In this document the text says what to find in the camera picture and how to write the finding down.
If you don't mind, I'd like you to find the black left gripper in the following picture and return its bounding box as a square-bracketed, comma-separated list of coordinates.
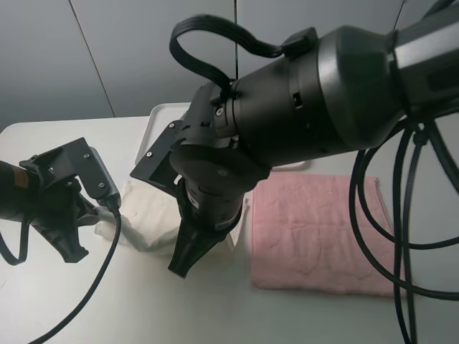
[19, 138, 100, 263]

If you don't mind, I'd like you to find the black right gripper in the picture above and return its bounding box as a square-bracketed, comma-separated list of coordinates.
[168, 84, 270, 278]

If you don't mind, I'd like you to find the cream white towel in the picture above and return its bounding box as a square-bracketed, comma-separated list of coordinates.
[93, 180, 250, 259]

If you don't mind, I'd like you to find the pink towel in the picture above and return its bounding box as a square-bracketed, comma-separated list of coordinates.
[250, 173, 394, 297]

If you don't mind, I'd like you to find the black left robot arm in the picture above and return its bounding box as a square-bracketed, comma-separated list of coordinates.
[1, 138, 108, 265]

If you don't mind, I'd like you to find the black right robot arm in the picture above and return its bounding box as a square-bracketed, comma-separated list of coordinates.
[169, 1, 458, 277]

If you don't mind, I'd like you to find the white plastic tray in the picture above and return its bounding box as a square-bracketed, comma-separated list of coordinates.
[134, 102, 309, 171]

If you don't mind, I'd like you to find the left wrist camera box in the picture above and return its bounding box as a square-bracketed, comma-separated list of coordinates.
[77, 146, 120, 213]

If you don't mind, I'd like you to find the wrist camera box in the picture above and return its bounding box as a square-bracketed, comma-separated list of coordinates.
[77, 146, 120, 213]
[130, 120, 182, 197]

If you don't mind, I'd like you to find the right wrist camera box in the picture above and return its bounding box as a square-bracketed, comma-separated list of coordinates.
[130, 120, 182, 197]

